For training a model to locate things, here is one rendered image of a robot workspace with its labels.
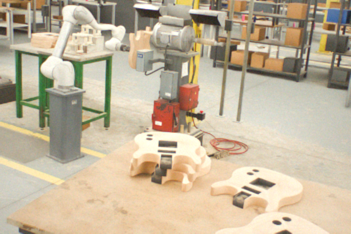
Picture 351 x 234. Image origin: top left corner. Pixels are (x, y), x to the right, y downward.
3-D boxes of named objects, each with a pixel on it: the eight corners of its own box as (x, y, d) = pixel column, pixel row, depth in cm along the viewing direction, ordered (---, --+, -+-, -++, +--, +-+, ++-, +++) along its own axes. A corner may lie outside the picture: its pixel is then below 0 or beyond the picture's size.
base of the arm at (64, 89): (67, 94, 442) (67, 88, 440) (51, 89, 454) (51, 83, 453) (82, 91, 456) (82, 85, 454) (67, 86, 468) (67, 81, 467)
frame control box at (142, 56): (167, 77, 467) (168, 51, 460) (155, 80, 449) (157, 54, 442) (146, 73, 479) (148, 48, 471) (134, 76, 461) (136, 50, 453)
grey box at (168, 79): (176, 97, 471) (180, 44, 456) (171, 100, 462) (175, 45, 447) (163, 95, 478) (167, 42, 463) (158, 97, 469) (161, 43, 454)
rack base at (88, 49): (95, 52, 532) (96, 44, 529) (86, 54, 517) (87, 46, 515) (76, 49, 543) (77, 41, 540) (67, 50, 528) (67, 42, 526)
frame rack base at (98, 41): (103, 50, 544) (104, 36, 539) (95, 52, 531) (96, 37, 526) (84, 47, 555) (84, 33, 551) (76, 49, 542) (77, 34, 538)
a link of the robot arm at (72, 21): (49, 78, 450) (35, 73, 462) (61, 82, 464) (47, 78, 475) (75, 3, 457) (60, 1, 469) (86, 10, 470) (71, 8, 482)
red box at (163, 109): (178, 131, 478) (180, 97, 468) (172, 135, 467) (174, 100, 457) (157, 126, 490) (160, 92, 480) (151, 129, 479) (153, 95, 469)
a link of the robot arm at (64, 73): (65, 86, 444) (65, 64, 438) (52, 83, 454) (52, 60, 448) (78, 84, 457) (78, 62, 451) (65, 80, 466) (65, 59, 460)
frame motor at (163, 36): (196, 51, 474) (198, 25, 467) (183, 54, 452) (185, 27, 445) (162, 45, 493) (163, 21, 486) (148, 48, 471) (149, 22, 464)
